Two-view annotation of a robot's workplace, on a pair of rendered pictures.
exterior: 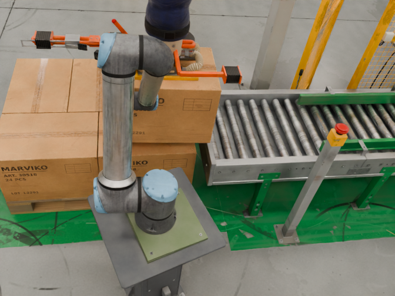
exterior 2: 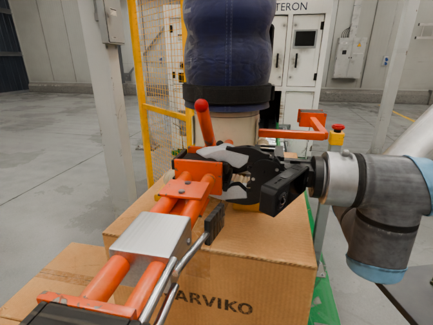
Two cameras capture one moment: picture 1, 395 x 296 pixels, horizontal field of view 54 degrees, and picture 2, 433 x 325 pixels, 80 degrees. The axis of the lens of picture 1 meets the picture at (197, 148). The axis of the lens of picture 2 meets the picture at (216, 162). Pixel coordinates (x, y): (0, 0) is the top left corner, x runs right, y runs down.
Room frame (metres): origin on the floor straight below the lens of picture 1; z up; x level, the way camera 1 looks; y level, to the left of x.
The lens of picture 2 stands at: (1.49, 0.87, 1.39)
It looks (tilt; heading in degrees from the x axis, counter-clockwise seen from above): 22 degrees down; 296
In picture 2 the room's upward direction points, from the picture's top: straight up
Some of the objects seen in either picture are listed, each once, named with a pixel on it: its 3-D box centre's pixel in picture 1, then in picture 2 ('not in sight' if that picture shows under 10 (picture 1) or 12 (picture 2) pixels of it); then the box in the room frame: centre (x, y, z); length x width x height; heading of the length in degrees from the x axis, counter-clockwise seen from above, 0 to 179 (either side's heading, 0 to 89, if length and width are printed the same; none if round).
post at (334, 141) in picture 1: (308, 191); (323, 207); (1.50, -0.71, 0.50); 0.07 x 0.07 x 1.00; 15
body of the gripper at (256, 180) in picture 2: not in sight; (282, 172); (1.57, 0.44, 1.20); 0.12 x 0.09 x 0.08; 15
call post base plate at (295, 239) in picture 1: (286, 232); (312, 267); (1.50, -0.71, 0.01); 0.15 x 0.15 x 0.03; 15
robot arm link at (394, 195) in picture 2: not in sight; (390, 184); (1.40, 0.41, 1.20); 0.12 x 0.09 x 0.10; 15
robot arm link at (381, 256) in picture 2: not in sight; (376, 240); (1.40, 0.40, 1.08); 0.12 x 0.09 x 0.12; 105
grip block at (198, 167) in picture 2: not in sight; (203, 168); (1.70, 0.49, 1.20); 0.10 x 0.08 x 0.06; 15
